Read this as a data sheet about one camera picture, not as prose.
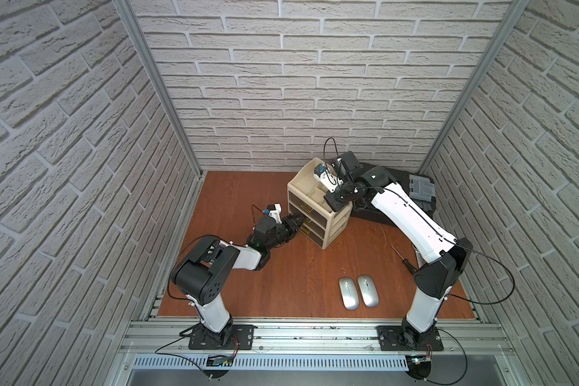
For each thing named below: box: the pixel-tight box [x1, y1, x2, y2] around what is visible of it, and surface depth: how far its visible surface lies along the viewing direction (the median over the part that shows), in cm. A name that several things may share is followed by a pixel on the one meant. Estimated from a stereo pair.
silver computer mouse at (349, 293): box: [338, 276, 360, 311], surface depth 84 cm
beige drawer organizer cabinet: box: [287, 156, 354, 251], surface depth 85 cm
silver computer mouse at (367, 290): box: [357, 275, 379, 308], surface depth 85 cm
